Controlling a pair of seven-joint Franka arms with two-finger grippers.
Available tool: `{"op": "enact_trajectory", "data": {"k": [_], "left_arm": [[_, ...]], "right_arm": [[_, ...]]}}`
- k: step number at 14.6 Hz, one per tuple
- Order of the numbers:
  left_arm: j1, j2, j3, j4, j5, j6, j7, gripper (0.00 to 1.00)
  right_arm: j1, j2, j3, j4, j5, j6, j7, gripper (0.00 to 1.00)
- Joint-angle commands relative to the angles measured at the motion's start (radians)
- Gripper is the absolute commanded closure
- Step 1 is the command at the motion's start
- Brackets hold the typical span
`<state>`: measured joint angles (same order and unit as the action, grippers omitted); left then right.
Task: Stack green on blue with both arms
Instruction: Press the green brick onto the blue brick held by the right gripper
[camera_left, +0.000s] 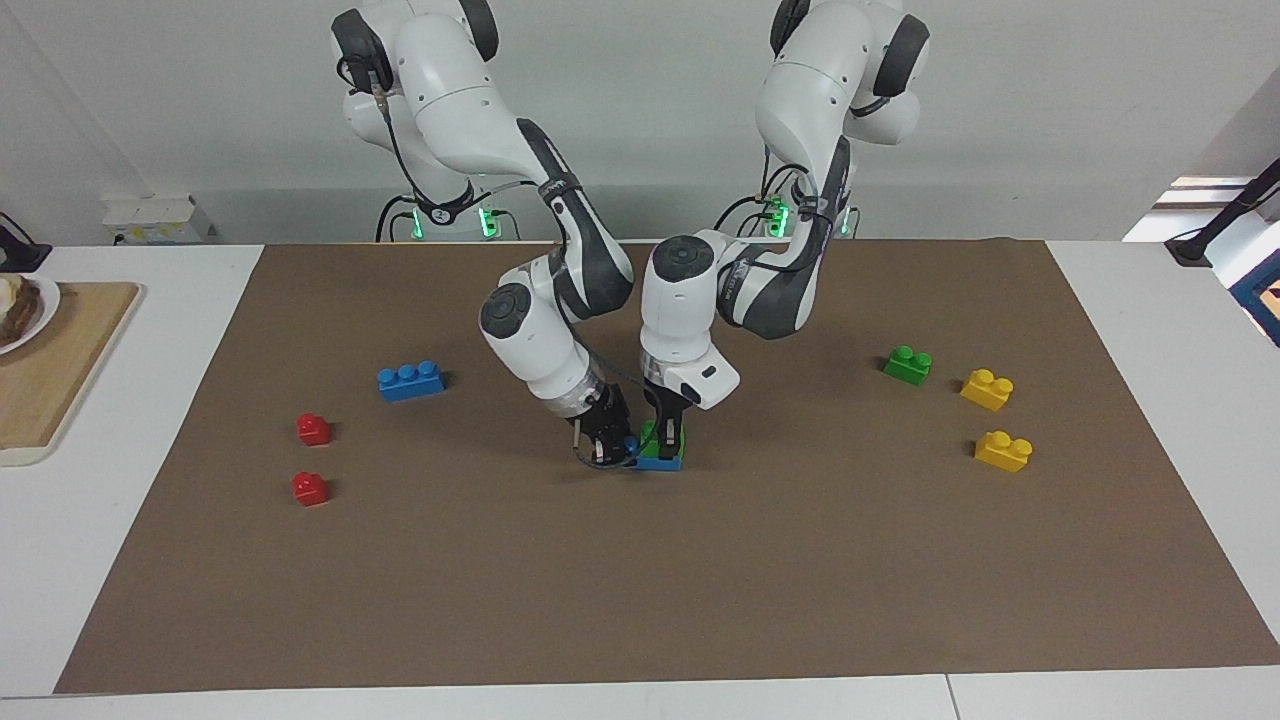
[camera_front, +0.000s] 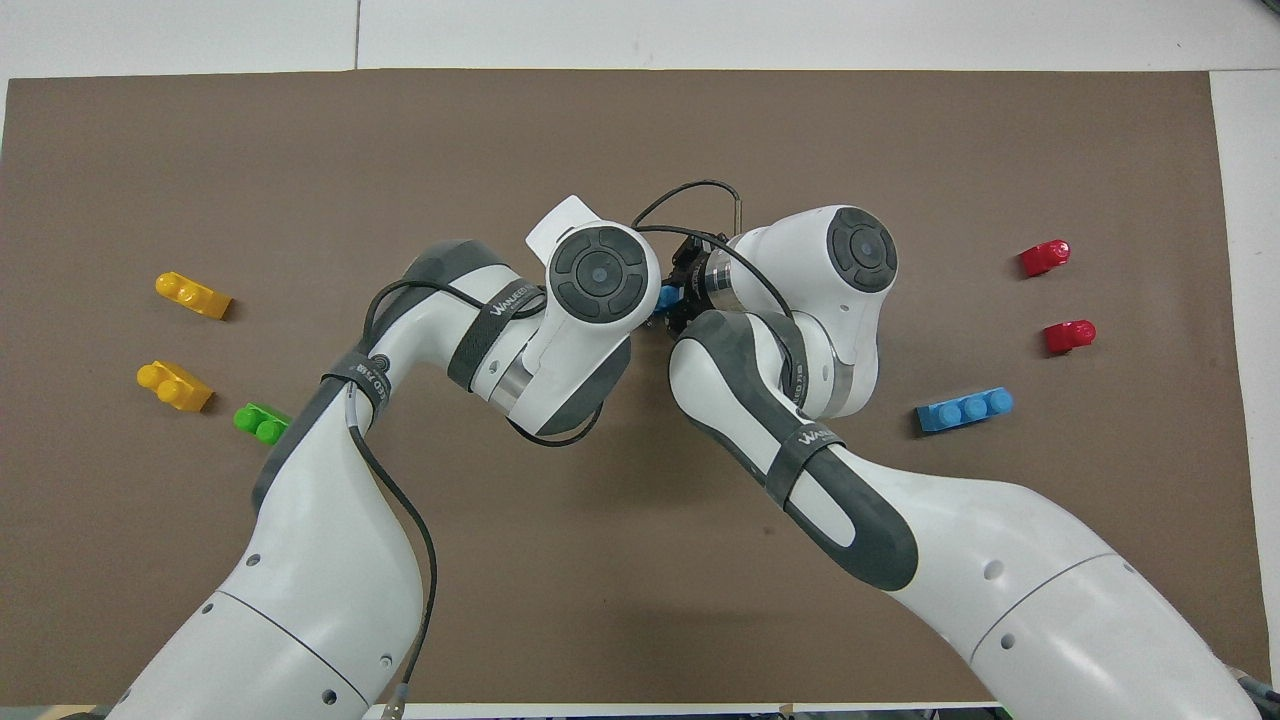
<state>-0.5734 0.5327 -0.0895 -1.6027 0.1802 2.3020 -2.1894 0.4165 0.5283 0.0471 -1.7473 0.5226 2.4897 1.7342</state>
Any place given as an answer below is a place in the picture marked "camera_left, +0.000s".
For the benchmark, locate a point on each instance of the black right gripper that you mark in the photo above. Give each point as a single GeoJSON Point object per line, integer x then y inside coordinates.
{"type": "Point", "coordinates": [603, 415]}

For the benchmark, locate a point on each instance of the brown table mat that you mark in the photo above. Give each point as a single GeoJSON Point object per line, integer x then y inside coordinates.
{"type": "Point", "coordinates": [650, 580]}

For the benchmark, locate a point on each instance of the blue three-stud toy brick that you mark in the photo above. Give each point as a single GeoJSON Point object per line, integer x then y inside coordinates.
{"type": "Point", "coordinates": [410, 382]}
{"type": "Point", "coordinates": [660, 463]}

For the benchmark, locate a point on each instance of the white power strip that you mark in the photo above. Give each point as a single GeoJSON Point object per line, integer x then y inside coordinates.
{"type": "Point", "coordinates": [150, 218]}

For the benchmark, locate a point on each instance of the white plate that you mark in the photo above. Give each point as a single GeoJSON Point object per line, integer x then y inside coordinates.
{"type": "Point", "coordinates": [45, 310]}

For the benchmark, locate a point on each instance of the black clamp stand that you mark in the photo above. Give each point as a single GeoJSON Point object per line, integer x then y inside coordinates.
{"type": "Point", "coordinates": [1225, 215]}

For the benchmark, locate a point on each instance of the wooden cutting board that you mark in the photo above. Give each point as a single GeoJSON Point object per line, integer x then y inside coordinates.
{"type": "Point", "coordinates": [50, 390]}

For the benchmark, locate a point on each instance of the blue framed box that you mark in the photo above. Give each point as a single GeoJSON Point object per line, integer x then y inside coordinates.
{"type": "Point", "coordinates": [1262, 295]}

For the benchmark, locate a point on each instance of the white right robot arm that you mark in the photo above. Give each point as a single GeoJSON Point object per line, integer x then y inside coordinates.
{"type": "Point", "coordinates": [530, 350]}

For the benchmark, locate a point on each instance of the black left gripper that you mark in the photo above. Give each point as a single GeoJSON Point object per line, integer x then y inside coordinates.
{"type": "Point", "coordinates": [668, 403]}

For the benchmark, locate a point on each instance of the green two-stud toy brick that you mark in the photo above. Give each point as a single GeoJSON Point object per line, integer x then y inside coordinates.
{"type": "Point", "coordinates": [648, 437]}
{"type": "Point", "coordinates": [908, 366]}

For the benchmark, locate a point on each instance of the brown bread slices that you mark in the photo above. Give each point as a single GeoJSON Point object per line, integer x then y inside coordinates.
{"type": "Point", "coordinates": [15, 310]}

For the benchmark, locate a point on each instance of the small red toy brick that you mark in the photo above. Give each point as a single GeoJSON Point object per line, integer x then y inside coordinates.
{"type": "Point", "coordinates": [310, 490]}
{"type": "Point", "coordinates": [313, 430]}

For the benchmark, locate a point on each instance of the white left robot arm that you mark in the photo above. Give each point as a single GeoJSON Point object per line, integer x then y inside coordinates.
{"type": "Point", "coordinates": [680, 300]}

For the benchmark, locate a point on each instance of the yellow two-stud toy brick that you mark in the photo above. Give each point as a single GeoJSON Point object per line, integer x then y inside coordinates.
{"type": "Point", "coordinates": [987, 391]}
{"type": "Point", "coordinates": [1003, 453]}

